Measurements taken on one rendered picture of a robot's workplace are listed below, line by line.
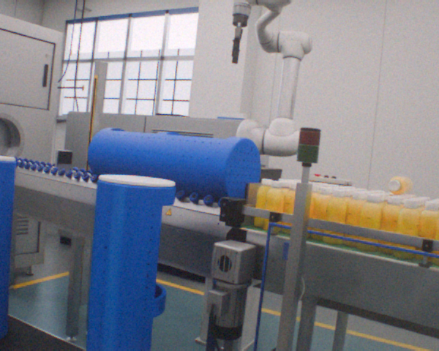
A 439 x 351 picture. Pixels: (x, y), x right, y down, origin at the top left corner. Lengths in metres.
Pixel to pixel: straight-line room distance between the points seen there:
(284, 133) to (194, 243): 0.93
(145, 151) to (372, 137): 2.99
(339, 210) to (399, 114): 3.16
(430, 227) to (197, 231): 0.89
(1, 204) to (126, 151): 0.63
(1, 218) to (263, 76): 3.51
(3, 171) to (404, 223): 1.69
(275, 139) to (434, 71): 2.50
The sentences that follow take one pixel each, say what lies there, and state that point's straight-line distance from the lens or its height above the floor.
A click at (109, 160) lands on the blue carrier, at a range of 2.13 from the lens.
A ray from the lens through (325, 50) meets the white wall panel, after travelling 4.78.
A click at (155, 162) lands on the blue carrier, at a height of 1.09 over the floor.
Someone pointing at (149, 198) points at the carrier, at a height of 0.98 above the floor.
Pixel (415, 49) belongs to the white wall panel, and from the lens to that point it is 4.64.
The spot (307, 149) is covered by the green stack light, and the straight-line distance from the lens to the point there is 1.22.
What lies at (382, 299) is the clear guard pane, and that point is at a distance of 1.32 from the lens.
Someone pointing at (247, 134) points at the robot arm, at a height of 1.28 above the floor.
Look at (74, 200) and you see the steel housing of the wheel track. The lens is 2.36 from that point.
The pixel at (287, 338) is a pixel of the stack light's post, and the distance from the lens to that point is 1.34.
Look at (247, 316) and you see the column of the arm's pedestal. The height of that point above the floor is 0.22.
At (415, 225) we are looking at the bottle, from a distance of 1.38.
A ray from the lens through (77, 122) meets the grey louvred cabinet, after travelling 4.67.
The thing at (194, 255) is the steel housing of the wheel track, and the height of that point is 0.71.
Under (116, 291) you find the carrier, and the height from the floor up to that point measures 0.66.
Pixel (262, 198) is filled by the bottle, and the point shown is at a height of 1.01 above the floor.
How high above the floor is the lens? 1.16
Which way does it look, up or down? 3 degrees down
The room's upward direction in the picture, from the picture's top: 6 degrees clockwise
